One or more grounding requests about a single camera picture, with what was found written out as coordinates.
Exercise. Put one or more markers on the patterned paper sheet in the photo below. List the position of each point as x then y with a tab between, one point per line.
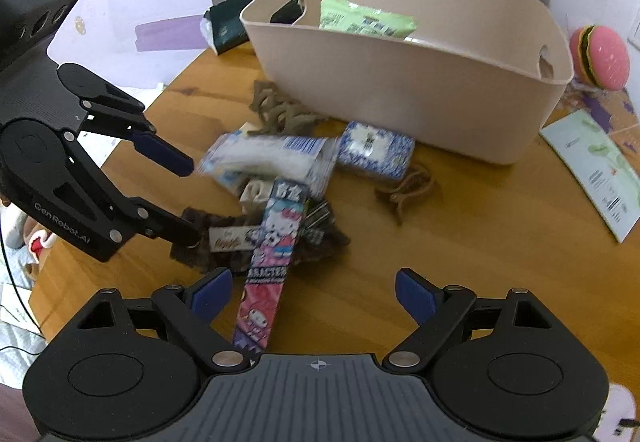
605	102

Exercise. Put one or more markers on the brown hair claw clip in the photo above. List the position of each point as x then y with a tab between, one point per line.
407	189

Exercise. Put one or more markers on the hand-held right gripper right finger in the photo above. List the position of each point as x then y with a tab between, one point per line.
414	296

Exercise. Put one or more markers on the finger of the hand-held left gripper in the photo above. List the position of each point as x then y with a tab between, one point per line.
162	155
170	224

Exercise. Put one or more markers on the green snack packet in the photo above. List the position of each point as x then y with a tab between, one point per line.
362	20

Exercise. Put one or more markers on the white green booklet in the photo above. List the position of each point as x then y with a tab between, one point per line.
595	162

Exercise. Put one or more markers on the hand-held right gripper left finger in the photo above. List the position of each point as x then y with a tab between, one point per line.
214	296

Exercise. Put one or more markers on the pink burger plush toy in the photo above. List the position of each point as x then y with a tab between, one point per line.
602	57

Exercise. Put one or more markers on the brown patterned scrunchie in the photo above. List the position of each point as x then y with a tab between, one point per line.
280	110

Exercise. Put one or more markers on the small dark packet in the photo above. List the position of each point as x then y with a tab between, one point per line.
316	222

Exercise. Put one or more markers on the blue white tissue pack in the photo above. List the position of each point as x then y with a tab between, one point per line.
375	150

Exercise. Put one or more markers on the dark green tissue pack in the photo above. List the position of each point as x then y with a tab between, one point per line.
226	22

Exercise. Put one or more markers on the dark brown fuzzy cloth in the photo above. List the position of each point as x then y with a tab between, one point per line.
200	257

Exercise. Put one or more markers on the long pink cartoon box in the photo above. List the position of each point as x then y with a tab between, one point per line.
267	272

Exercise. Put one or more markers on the cream scrunchie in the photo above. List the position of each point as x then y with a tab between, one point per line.
255	192

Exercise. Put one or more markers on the beige plastic basket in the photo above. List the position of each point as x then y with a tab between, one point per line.
400	87

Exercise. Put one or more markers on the white blue plastic packet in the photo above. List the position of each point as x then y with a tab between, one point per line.
270	157

